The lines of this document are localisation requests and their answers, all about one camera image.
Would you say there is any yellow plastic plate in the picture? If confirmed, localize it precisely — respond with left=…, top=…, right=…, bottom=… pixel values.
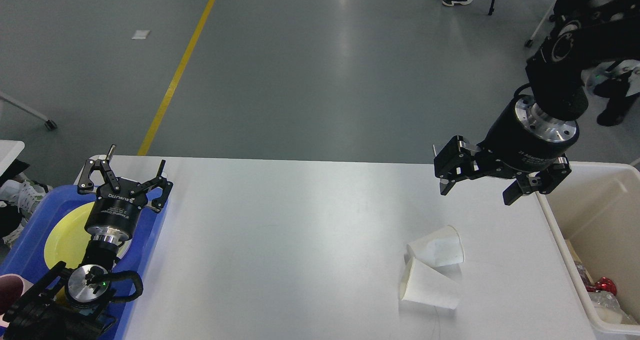
left=43, top=203, right=94, bottom=269

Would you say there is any brown paper bag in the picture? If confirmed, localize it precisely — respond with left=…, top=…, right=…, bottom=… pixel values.
left=564, top=239, right=583, bottom=264

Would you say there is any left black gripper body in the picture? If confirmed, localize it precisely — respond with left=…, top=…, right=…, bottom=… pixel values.
left=85, top=181, right=148, bottom=244

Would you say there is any white rolling chair frame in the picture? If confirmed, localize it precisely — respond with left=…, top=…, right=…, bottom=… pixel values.
left=524, top=15, right=549, bottom=48

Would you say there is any silver foil bag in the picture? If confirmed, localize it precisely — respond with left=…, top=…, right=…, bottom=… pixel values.
left=574, top=261, right=597, bottom=292

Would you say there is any pale green plate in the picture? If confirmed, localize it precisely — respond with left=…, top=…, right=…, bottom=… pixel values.
left=114, top=220, right=137, bottom=267

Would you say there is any pink ribbed cup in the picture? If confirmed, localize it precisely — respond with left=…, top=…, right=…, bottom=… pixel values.
left=0, top=274, right=34, bottom=316

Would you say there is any white paper cup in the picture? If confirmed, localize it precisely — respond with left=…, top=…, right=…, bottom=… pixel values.
left=398, top=257, right=462, bottom=310
left=407, top=225, right=466, bottom=268

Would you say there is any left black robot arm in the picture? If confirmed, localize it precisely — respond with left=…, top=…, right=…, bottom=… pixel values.
left=2, top=146, right=174, bottom=340

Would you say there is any white side table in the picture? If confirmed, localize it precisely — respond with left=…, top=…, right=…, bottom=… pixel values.
left=0, top=92, right=58, bottom=174

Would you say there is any crushed red soda can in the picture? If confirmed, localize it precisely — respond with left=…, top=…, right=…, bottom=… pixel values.
left=585, top=277, right=618, bottom=296

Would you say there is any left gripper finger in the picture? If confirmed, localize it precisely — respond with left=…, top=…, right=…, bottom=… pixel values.
left=77, top=144, right=121, bottom=198
left=132, top=159, right=174, bottom=213

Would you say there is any small white cup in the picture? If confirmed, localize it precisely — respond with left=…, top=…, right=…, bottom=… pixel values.
left=592, top=302, right=638, bottom=326

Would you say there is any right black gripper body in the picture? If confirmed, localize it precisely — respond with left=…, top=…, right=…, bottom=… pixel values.
left=477, top=96, right=580, bottom=178

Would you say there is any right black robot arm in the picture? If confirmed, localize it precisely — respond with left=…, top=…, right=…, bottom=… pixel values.
left=434, top=0, right=639, bottom=205

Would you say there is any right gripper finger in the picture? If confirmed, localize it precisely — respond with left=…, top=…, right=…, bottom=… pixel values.
left=434, top=135, right=489, bottom=195
left=502, top=156, right=572, bottom=206

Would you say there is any beige plastic bin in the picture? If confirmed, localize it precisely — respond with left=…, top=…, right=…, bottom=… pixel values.
left=537, top=162, right=640, bottom=339

